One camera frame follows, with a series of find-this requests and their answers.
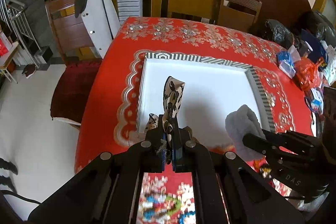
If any white fluffy scrunchie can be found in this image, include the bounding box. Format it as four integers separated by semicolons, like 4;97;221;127
225;105;265;161

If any leopard print hair bow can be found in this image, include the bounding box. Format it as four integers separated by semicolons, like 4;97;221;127
144;76;185;164

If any white striped jewelry tray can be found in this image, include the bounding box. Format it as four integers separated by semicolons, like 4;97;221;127
137;52;275;148

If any red floral tablecloth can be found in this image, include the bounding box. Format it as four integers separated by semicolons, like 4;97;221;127
75;16;320;224

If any red plastic bag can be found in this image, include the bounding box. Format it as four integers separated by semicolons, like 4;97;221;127
294;57;324;92

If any blue tissue pack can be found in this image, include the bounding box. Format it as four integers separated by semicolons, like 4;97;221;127
276;45;301;79

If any dark red stool cushion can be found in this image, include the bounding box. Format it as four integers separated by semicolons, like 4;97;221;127
50;59;102;127

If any black plastic bag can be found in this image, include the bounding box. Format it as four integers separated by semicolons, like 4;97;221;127
260;19;295;50

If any wooden chair behind table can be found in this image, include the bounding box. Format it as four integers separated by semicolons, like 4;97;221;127
167;0;262;32

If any grey jacket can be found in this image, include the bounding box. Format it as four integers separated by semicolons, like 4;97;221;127
75;0;120;58

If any metal stair railing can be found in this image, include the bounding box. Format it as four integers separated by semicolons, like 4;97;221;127
0;0;57;67

